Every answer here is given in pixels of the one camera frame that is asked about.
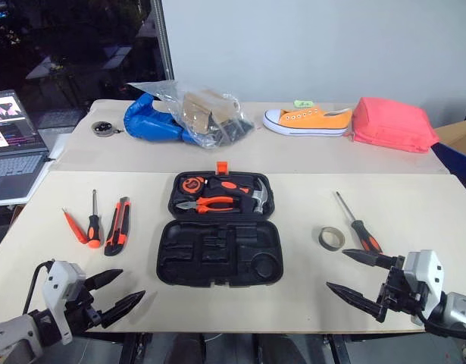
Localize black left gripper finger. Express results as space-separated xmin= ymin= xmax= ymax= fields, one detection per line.
xmin=84 ymin=268 xmax=124 ymax=292
xmin=99 ymin=290 xmax=147 ymax=330

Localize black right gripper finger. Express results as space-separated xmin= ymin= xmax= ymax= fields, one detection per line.
xmin=325 ymin=281 xmax=383 ymax=319
xmin=342 ymin=248 xmax=399 ymax=271

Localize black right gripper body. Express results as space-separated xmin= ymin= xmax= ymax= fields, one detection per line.
xmin=376 ymin=256 xmax=423 ymax=324

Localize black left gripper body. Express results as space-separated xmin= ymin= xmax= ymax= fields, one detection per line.
xmin=64 ymin=282 xmax=105 ymax=334

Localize long black orange screwdriver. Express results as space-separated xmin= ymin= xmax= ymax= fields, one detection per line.
xmin=334 ymin=190 xmax=384 ymax=255

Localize short black orange screwdriver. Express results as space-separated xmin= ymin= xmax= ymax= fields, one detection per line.
xmin=86 ymin=189 xmax=105 ymax=249

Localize grey tape roll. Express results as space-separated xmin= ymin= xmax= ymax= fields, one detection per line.
xmin=317 ymin=225 xmax=347 ymax=253

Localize orange black utility knife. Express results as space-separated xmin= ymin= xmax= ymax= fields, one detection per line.
xmin=103 ymin=196 xmax=132 ymax=257

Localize orange test pen screwdriver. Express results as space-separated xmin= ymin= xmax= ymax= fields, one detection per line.
xmin=61 ymin=206 xmax=91 ymax=246

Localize black tool case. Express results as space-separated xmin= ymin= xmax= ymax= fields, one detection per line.
xmin=155 ymin=162 xmax=285 ymax=288

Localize dark blue chair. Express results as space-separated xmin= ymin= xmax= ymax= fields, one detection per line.
xmin=430 ymin=141 xmax=466 ymax=195

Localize orange black tape measure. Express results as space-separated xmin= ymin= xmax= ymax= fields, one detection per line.
xmin=180 ymin=176 xmax=205 ymax=195

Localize pink fabric bag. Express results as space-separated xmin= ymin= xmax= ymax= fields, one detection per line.
xmin=347 ymin=96 xmax=441 ymax=154

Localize open grey laptop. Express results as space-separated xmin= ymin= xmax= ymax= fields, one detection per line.
xmin=0 ymin=89 xmax=52 ymax=202

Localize orange canvas sneaker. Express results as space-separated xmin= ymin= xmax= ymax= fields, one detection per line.
xmin=262 ymin=106 xmax=353 ymax=138

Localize brown cardboard box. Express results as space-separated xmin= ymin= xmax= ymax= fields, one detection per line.
xmin=433 ymin=118 xmax=466 ymax=160

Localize blue plastic bag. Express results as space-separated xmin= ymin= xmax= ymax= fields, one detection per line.
xmin=123 ymin=93 xmax=196 ymax=145

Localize brown cardboard piece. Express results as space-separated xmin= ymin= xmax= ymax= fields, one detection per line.
xmin=182 ymin=88 xmax=242 ymax=134

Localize clear plastic bag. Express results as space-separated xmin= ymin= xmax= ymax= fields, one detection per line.
xmin=127 ymin=80 xmax=255 ymax=150

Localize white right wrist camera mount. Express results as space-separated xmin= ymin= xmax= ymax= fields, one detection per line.
xmin=402 ymin=249 xmax=445 ymax=327

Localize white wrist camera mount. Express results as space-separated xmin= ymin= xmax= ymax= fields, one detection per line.
xmin=41 ymin=260 xmax=88 ymax=346
xmin=402 ymin=249 xmax=445 ymax=327

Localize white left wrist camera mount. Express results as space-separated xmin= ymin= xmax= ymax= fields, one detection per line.
xmin=41 ymin=260 xmax=88 ymax=346

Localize black table frame leg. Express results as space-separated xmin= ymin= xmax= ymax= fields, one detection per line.
xmin=324 ymin=333 xmax=352 ymax=364
xmin=119 ymin=332 xmax=151 ymax=364

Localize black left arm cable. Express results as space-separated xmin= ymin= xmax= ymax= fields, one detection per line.
xmin=22 ymin=260 xmax=55 ymax=315

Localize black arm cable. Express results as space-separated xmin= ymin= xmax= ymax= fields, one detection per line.
xmin=412 ymin=309 xmax=466 ymax=340
xmin=22 ymin=260 xmax=55 ymax=315

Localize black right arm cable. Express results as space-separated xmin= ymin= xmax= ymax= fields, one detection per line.
xmin=412 ymin=309 xmax=466 ymax=340

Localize hammer with black orange handle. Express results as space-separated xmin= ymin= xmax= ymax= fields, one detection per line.
xmin=208 ymin=176 xmax=271 ymax=216

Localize orange handled pliers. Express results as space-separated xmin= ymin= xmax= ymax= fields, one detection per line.
xmin=175 ymin=196 xmax=242 ymax=215

